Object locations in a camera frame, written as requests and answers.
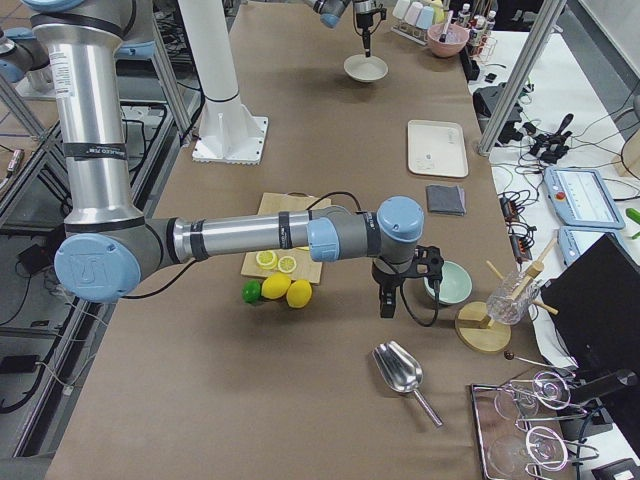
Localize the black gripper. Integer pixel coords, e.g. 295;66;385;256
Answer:
353;0;386;58
372;245;444;319

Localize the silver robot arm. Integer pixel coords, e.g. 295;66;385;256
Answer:
30;1;443;318

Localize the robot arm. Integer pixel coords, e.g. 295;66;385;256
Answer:
304;0;387;58

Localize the cream rectangular tray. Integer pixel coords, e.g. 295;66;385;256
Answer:
407;120;469;178

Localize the white ceramic bowl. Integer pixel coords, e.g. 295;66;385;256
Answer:
343;54;388;83

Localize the pastel cup rack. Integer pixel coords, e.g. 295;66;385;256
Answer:
391;0;449;45

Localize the mint green bowl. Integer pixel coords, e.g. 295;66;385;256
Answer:
439;260;472;306

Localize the stainless steel scoop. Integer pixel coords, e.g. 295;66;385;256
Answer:
372;340;443;428

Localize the wooden cutting board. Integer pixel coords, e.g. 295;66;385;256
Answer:
240;192;323;285

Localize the yellow lemon right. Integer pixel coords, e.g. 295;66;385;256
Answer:
286;279;313;309

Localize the yellow lemon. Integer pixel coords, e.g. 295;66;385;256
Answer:
286;279;313;309
261;272;291;300

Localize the pink bowl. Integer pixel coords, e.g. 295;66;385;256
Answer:
427;23;469;58

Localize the round wooden stand base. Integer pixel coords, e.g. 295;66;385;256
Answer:
455;237;558;353

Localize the lemon slice right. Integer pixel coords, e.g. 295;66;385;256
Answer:
277;255;297;274

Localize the lemon slice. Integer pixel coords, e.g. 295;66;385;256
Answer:
277;255;297;274
255;250;279;270

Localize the grey folded cloth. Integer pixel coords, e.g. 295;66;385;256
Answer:
426;184;466;216

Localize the yellow lemon left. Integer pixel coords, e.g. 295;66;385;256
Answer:
261;272;291;300

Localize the bottle rack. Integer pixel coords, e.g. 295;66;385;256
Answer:
455;1;497;63

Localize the clear glass cup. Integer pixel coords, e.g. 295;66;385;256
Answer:
486;270;540;325

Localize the lemon slice left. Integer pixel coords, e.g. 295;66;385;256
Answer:
255;250;279;270

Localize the green lime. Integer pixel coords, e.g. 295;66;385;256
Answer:
241;279;262;304

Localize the brown paper table cover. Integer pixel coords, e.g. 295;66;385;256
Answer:
47;2;538;479

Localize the lower teach pendant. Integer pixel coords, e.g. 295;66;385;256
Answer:
557;226;623;266

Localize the teach pendant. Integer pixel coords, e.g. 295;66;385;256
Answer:
557;226;623;266
543;166;625;230

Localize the black monitor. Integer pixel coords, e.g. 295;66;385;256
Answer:
542;234;639;376

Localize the upper teach pendant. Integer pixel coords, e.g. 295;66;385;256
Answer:
543;166;625;230

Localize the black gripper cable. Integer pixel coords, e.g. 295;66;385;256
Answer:
399;279;444;327

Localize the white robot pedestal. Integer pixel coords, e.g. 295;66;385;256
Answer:
179;0;268;165

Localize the wire glass rack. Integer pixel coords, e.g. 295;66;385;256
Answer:
469;370;599;479

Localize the aluminium frame post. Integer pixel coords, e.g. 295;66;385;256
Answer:
478;0;567;157

